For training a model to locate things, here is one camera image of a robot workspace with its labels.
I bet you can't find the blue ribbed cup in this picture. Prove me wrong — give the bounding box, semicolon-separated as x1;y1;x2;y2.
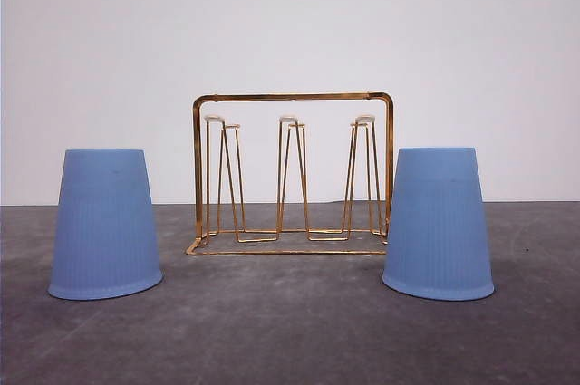
48;149;163;301
382;147;495;301

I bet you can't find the gold wire cup rack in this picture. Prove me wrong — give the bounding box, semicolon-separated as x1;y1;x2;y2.
186;91;394;255

